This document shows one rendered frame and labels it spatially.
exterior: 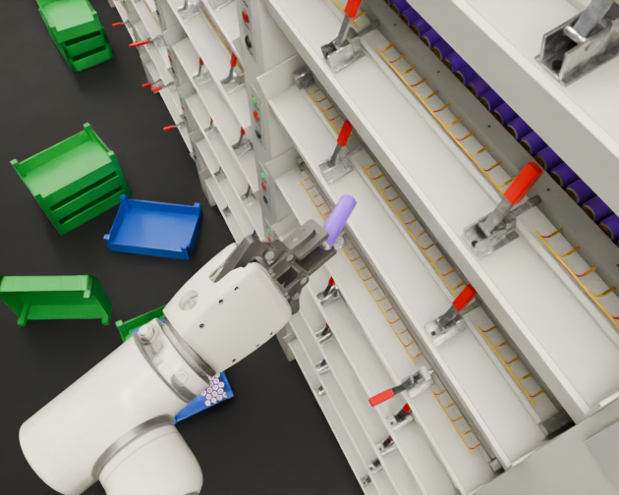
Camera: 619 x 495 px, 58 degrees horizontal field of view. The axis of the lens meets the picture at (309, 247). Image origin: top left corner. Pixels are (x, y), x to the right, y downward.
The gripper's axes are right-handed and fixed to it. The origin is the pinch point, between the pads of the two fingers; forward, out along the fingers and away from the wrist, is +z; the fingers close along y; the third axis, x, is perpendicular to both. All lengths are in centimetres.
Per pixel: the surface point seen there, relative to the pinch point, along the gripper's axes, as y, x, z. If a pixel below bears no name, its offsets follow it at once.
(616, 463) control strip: 3.8, 31.2, 3.8
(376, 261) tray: 13.7, -3.5, 7.8
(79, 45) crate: 47, -228, 12
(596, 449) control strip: 4.5, 29.6, 3.9
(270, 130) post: 11.3, -36.7, 13.5
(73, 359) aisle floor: 85, -108, -59
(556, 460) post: 11.4, 26.8, 3.0
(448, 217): -2.0, 9.9, 10.1
